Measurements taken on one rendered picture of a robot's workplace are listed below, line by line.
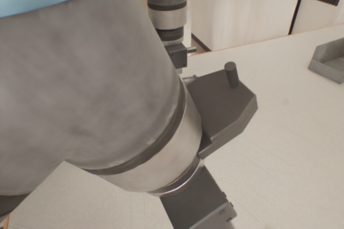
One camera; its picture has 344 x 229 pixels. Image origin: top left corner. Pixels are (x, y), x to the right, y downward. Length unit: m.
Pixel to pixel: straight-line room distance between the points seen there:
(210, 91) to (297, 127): 0.46
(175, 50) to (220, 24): 1.99
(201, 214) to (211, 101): 0.09
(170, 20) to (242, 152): 0.33
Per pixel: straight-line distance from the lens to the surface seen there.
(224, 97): 0.21
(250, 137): 0.60
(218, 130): 0.20
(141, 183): 0.17
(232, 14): 2.57
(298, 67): 0.90
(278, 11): 2.93
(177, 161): 0.17
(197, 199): 0.22
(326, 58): 0.95
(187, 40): 2.03
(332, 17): 2.83
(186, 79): 0.71
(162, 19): 0.58
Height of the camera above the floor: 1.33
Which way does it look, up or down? 38 degrees down
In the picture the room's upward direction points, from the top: 2 degrees counter-clockwise
